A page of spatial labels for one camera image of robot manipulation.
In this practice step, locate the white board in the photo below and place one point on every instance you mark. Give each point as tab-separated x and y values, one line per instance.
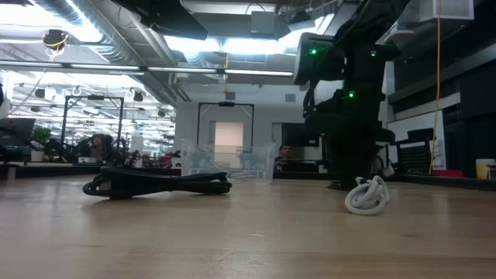
414	122

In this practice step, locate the black wall monitor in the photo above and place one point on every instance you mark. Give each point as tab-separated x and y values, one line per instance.
296	135

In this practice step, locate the seated person among machines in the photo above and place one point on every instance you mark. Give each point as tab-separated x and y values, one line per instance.
98	145

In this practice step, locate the seated person by monitor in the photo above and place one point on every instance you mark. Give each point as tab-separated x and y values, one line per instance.
284	154

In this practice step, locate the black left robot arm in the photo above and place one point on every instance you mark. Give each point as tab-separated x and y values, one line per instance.
166	17

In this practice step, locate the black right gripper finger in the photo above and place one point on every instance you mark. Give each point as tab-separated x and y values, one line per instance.
343	166
368	159

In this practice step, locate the clear plastic bin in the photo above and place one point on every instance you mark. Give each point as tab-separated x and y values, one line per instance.
248	162

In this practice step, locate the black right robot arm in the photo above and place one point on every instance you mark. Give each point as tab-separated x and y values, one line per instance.
360	58

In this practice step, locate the dark laptop screen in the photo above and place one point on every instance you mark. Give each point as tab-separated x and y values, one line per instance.
15	131

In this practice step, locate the red flat tray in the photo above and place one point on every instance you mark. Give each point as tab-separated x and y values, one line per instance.
447	173

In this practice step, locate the green potted plant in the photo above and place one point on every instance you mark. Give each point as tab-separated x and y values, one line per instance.
40	135

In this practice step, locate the red box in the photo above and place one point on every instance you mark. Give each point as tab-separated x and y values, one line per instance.
168	159

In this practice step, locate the grey ceiling box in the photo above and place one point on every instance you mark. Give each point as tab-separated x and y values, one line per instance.
263	23

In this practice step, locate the long ceiling light tube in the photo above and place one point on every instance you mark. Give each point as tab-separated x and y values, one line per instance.
182	69

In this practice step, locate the black perforated panel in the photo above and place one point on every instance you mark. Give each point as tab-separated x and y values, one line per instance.
414	157

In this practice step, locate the yellow cup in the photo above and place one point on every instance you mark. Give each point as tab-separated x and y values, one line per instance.
483	169

